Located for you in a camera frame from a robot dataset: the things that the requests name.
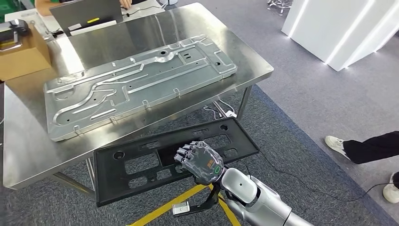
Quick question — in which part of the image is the brown cardboard box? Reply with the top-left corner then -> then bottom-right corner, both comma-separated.
0,22 -> 53,82

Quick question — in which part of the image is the yellow floor tape square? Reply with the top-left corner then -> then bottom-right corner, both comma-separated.
127,183 -> 243,226

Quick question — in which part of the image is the thin black floor cable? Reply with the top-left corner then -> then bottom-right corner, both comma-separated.
258,149 -> 399,204

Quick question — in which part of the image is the black desk cable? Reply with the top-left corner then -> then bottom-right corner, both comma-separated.
122,5 -> 163,18

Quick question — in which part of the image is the white lit display wall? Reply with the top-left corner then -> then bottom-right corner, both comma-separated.
281,0 -> 399,73

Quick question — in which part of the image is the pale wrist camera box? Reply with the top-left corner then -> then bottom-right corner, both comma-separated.
172,201 -> 191,217

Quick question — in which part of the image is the black plastic mounting plate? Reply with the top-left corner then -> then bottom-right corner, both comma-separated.
93,117 -> 260,208

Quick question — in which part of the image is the green crate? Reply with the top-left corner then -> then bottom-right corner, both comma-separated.
0,0 -> 23,23

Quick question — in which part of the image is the black camera bracket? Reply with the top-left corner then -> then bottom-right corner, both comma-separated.
173,183 -> 223,217

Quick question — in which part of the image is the person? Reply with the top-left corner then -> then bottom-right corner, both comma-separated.
324,131 -> 399,204

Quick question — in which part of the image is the grey laptop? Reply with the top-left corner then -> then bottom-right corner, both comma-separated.
49,0 -> 124,35

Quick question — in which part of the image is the stamped silver metal panel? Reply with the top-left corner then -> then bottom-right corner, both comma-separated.
43,34 -> 238,143

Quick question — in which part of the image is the chrome chair base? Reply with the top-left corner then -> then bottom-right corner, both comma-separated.
266,0 -> 294,17

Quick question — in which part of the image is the stainless steel workbench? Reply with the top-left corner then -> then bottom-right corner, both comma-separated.
2,2 -> 275,200

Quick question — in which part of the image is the white flat board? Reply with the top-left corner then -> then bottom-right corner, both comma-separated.
69,20 -> 118,37

